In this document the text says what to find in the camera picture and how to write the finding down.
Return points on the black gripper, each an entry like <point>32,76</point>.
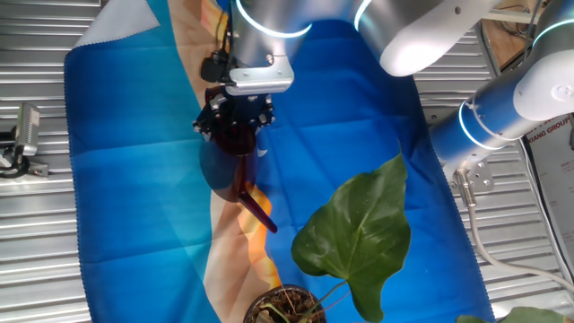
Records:
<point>242,112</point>

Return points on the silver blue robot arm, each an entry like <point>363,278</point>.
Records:
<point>269,18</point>

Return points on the green broad-leaf plant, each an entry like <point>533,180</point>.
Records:
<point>359,224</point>

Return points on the black plant pot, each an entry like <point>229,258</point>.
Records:
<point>287,300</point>

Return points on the green plant leaf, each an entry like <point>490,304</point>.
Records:
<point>524,316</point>

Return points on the blue cloth with orange print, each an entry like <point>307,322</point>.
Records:
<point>134,179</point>

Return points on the brown wooden desk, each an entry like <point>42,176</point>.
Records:
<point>502,40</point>

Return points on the white printed sign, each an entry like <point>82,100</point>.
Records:
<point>556,179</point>

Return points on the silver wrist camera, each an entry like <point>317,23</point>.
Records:
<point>260,83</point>

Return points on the silver camera on stand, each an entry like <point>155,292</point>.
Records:
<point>28,130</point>

